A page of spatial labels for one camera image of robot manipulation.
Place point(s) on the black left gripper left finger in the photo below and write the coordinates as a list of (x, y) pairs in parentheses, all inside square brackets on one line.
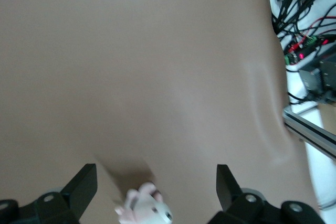
[(71, 203)]

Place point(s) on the black electronics box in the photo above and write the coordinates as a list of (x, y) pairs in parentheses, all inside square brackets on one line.
[(325, 77)]

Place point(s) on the green terminal circuit board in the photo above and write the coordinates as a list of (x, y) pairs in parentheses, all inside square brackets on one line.
[(302, 51)]

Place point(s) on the brown table mat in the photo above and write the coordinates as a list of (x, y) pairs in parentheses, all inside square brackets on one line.
[(131, 77)]

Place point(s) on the pale pink dog plush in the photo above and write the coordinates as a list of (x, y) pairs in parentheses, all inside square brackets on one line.
[(147, 211)]

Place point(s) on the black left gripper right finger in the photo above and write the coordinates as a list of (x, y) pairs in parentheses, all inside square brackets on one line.
[(236, 205)]

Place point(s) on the aluminium camera mount post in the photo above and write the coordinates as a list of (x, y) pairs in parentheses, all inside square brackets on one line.
[(309, 129)]

